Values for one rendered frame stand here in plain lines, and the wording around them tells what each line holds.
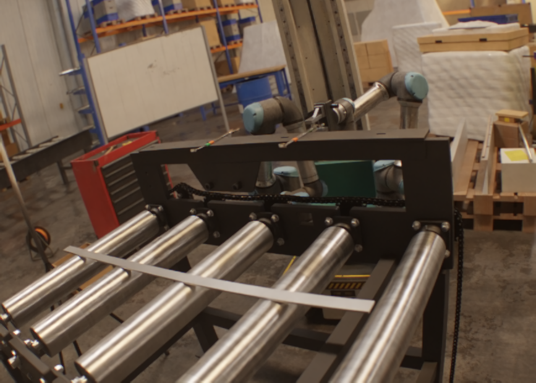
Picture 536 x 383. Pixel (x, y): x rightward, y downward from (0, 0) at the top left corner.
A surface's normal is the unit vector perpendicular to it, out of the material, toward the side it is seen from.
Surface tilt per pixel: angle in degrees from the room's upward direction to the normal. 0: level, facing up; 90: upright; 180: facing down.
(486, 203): 90
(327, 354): 0
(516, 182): 90
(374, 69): 90
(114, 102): 90
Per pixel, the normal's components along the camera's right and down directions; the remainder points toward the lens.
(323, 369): -0.22, -0.92
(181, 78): 0.52, 0.18
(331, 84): -0.37, 0.39
